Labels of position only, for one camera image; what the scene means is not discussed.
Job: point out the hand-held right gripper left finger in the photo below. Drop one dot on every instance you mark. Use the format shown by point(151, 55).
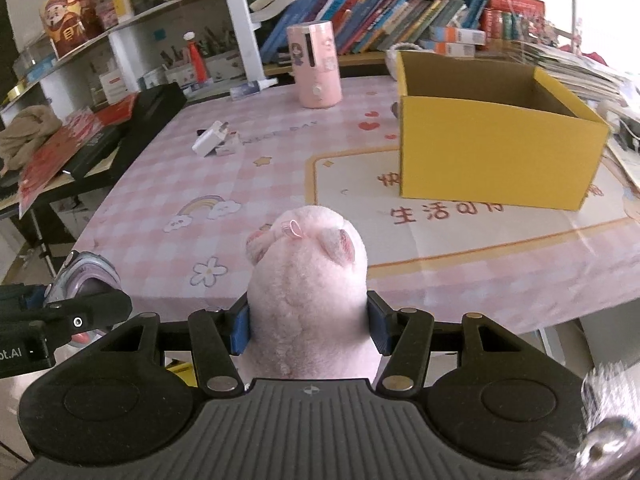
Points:
point(241, 331)

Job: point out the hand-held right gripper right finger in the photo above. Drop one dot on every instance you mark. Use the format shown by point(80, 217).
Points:
point(377, 331)

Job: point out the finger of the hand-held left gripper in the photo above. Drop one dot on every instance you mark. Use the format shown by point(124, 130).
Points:
point(90, 312)
point(34, 298)

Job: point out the pink plush pig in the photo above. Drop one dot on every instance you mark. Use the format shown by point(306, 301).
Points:
point(310, 300)

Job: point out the yellow cardboard box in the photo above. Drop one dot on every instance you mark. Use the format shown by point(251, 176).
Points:
point(495, 155)

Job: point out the black metal side table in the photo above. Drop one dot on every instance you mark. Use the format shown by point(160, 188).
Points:
point(55, 195)

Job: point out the red printed booklet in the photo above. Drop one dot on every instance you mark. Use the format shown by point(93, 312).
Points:
point(70, 145)

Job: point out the beige crumpled cloth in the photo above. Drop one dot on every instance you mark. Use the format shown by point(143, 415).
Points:
point(27, 137)

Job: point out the white charger plug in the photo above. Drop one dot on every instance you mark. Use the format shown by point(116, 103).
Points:
point(210, 140)

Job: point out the black flat box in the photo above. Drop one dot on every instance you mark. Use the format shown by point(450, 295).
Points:
point(145, 115)

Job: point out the white box red label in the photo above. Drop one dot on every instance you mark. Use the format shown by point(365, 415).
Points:
point(113, 85)

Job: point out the white pen organizer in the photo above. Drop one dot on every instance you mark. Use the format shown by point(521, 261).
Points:
point(220, 62)

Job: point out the pink cylindrical humidifier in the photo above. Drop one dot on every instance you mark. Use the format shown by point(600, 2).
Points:
point(315, 67)

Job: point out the red bottle white cap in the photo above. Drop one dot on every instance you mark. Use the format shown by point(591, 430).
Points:
point(198, 62)

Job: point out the fortune god paper lantern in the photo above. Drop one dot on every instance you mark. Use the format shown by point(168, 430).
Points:
point(67, 15)

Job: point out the orange blue white carton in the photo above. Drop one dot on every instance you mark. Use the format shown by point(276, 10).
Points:
point(457, 35)
point(452, 49)

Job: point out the white jar yellow label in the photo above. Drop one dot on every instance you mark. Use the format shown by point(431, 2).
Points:
point(121, 5)

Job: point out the row of colourful books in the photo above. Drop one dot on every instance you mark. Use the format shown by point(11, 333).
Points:
point(380, 20)

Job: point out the wooden bookshelf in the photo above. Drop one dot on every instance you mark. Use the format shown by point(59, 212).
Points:
point(165, 7)

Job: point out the stack of magazines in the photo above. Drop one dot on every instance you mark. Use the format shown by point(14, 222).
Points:
point(575, 72)

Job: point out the red book set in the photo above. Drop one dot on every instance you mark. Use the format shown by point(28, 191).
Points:
point(510, 12)

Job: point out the white shelf post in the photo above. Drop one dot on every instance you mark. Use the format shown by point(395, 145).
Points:
point(242, 15)

